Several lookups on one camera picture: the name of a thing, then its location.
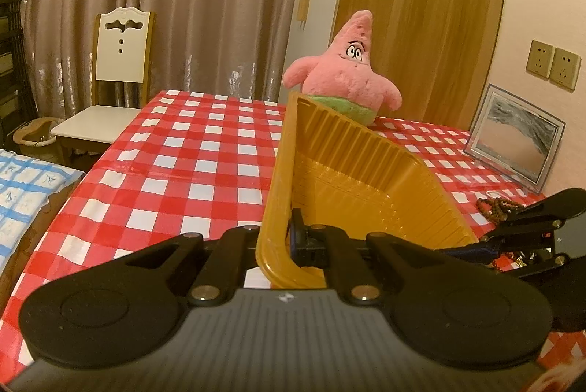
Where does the beige wall socket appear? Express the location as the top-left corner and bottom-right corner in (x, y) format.
(526, 39), (556, 78)
(548, 48), (582, 92)

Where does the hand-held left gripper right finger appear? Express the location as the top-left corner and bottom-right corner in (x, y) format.
(286, 208), (459, 307)

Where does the beige patterned curtain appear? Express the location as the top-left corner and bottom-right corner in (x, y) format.
(19, 0), (310, 118)

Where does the woven basket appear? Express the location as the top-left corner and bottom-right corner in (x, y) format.
(13, 117), (66, 164)

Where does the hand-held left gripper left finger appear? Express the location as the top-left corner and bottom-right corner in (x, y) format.
(125, 225), (263, 307)

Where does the gold jewelry piece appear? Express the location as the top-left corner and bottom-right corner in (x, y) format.
(506, 251), (543, 270)

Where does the blue checked blanket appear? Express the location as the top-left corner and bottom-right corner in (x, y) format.
(0, 148), (85, 269)

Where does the clear framed sand picture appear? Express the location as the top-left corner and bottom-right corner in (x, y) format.
(463, 83), (565, 194)

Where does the yellow ribbed plastic tray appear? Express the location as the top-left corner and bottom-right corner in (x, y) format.
(255, 90), (479, 289)

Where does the brown bead bracelet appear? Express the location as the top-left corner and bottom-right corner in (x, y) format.
(476, 197), (525, 222)

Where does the pink starfish plush toy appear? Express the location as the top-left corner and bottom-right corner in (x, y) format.
(282, 10), (404, 122)

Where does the red white checkered tablecloth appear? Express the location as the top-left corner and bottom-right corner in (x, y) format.
(0, 89), (586, 379)

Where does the white wooden chair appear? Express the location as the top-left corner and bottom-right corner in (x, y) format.
(50, 6), (157, 157)

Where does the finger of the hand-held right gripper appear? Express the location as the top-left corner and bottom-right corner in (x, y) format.
(481, 188), (586, 247)
(435, 243), (571, 279)

